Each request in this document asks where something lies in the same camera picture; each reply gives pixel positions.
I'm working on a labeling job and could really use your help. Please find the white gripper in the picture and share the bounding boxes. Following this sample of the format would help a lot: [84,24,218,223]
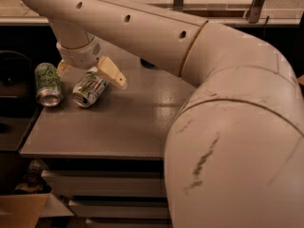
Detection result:
[56,37,127,90]

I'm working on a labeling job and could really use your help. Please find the white 7up can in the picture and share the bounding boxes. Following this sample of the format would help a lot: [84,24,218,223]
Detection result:
[72,71,107,107]

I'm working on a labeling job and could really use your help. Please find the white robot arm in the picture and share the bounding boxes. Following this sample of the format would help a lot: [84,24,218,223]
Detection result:
[22,0,304,228]

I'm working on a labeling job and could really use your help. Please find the green soda can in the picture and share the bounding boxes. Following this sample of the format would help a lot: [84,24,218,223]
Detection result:
[34,63,63,107]

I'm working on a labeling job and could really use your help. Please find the blue Pepsi can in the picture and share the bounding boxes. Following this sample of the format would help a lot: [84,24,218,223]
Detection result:
[140,59,156,68]

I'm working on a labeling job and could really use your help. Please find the black chair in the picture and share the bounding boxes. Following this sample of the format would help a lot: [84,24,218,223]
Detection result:
[0,50,34,101]

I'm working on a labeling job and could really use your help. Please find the grey drawer cabinet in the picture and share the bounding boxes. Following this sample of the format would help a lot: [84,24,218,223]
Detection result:
[42,160,173,228]

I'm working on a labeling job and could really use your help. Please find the cardboard box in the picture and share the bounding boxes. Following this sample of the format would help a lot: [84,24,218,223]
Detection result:
[0,192,51,228]

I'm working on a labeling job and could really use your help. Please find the right metal bracket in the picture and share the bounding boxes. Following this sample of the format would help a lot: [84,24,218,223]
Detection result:
[246,0,266,24]

